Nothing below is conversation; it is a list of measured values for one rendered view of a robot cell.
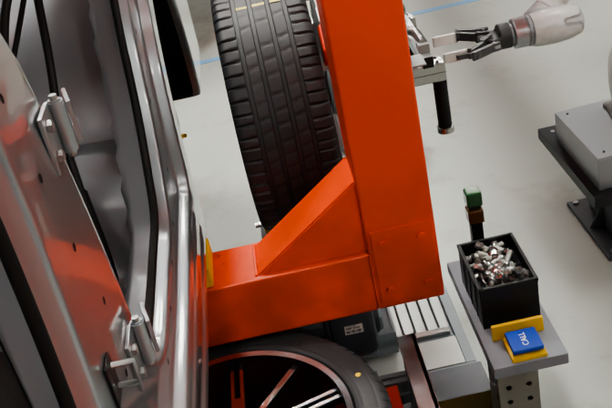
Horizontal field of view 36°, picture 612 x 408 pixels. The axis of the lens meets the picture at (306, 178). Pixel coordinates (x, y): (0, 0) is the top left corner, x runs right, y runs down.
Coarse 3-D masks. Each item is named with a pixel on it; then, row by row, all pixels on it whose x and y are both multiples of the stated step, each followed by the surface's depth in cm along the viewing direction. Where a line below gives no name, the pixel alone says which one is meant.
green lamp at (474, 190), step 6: (474, 186) 233; (468, 192) 231; (474, 192) 231; (480, 192) 230; (468, 198) 231; (474, 198) 231; (480, 198) 231; (468, 204) 232; (474, 204) 232; (480, 204) 232
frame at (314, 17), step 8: (312, 0) 241; (312, 8) 254; (312, 16) 259; (312, 24) 266; (320, 24) 229; (320, 48) 270; (320, 56) 272; (336, 120) 274; (336, 128) 274; (344, 152) 270
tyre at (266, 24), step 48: (240, 0) 231; (288, 0) 228; (240, 48) 222; (288, 48) 221; (240, 96) 219; (288, 96) 220; (240, 144) 221; (288, 144) 222; (336, 144) 224; (288, 192) 230
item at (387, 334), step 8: (384, 312) 279; (384, 320) 276; (384, 328) 273; (392, 328) 270; (384, 336) 268; (392, 336) 268; (384, 344) 269; (392, 344) 269; (384, 352) 270; (392, 352) 271
